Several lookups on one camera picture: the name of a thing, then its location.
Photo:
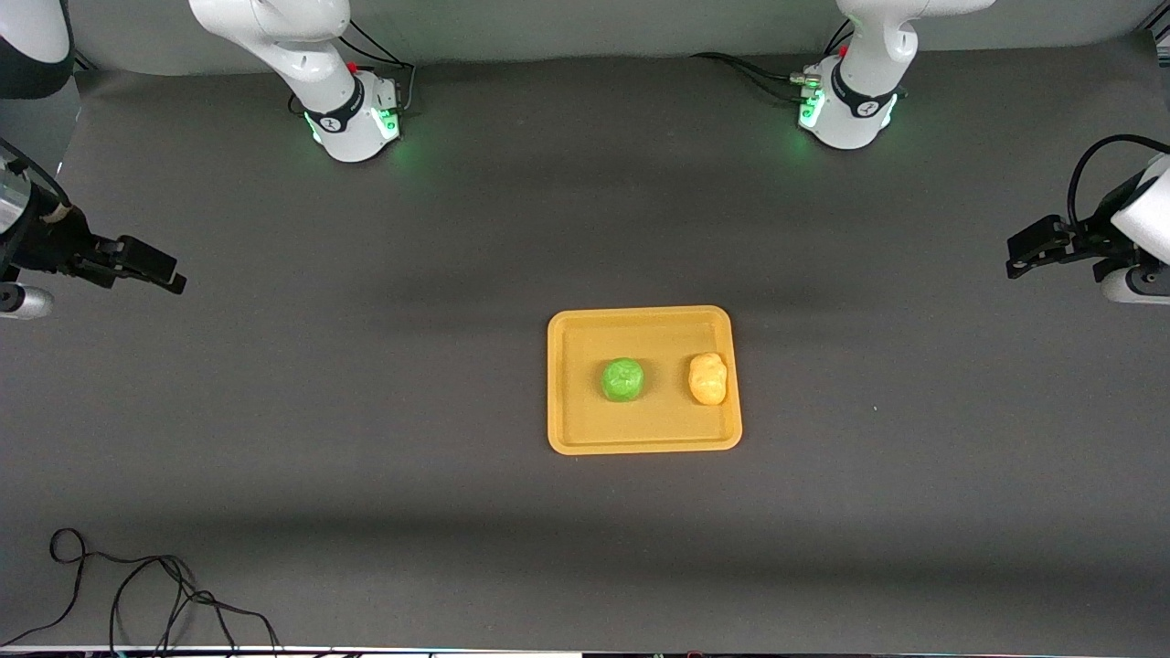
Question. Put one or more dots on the orange plastic tray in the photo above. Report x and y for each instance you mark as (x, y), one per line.
(640, 429)

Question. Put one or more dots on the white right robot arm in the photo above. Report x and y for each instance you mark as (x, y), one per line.
(302, 64)

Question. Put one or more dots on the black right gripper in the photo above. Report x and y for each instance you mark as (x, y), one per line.
(47, 245)

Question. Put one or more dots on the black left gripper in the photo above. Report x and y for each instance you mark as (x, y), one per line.
(1093, 239)

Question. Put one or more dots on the green toy ball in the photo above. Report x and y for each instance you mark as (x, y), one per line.
(622, 379)

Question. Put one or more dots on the yellow potato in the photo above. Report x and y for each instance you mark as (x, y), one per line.
(708, 378)

